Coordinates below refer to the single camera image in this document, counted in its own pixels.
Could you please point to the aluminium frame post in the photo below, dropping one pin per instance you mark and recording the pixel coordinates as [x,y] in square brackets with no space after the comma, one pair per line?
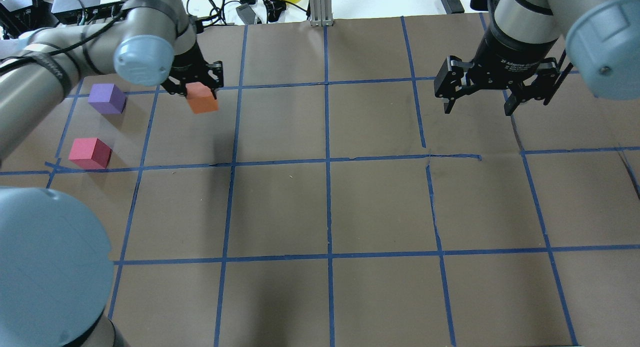
[321,13]

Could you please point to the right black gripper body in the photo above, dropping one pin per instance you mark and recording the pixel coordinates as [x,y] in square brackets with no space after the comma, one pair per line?
[510,53]

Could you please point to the purple foam cube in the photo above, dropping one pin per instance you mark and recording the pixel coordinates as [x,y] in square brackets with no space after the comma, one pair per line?
[107,98]

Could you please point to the pink foam cube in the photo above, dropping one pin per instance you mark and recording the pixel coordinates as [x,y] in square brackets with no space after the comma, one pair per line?
[90,153]

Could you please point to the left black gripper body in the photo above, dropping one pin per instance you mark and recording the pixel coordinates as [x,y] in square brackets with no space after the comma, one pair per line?
[187,62]

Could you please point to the small black power brick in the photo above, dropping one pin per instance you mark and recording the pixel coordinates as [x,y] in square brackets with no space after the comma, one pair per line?
[453,7]

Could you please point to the orange foam cube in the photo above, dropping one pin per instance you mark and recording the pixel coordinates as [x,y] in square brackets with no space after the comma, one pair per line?
[200,98]

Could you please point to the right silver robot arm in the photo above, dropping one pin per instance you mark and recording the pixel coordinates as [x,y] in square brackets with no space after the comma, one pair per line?
[600,37]

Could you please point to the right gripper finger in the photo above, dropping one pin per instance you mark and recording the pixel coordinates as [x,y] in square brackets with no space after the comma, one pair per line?
[548,78]
[452,82]

